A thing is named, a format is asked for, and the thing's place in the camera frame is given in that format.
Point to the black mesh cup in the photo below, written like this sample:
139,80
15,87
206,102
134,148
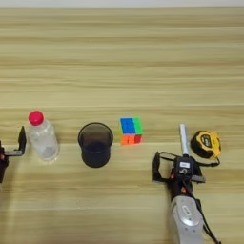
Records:
95,149

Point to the colourful puzzle cube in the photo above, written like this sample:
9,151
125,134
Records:
130,130

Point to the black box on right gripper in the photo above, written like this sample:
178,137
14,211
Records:
184,165

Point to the yellow black tape measure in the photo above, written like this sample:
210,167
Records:
206,143

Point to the white marker pen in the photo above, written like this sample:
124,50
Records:
184,139

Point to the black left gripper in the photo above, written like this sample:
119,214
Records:
4,163

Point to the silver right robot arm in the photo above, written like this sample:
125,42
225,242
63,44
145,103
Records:
187,222

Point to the clear bottle with red cap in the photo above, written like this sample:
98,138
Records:
44,139

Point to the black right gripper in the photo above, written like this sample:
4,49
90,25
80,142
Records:
182,187

